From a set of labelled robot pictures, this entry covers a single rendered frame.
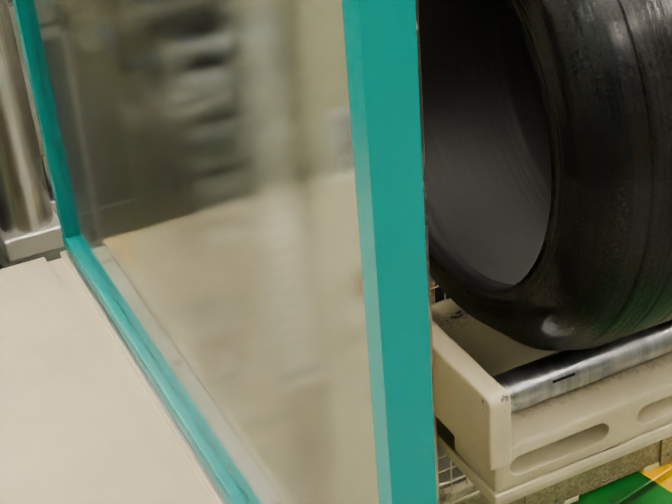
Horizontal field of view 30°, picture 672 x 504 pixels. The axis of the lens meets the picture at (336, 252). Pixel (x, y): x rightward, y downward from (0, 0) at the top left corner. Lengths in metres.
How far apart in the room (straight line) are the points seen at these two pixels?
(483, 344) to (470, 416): 0.30
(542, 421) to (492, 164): 0.41
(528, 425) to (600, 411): 0.08
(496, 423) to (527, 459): 0.13
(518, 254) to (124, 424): 0.89
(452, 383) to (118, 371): 0.59
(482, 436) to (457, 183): 0.42
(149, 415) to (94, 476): 0.06
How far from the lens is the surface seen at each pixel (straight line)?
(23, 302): 0.93
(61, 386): 0.84
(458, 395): 1.36
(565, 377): 1.40
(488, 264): 1.58
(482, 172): 1.66
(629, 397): 1.45
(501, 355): 1.61
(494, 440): 1.33
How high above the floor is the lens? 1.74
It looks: 30 degrees down
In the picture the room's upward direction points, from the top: 5 degrees counter-clockwise
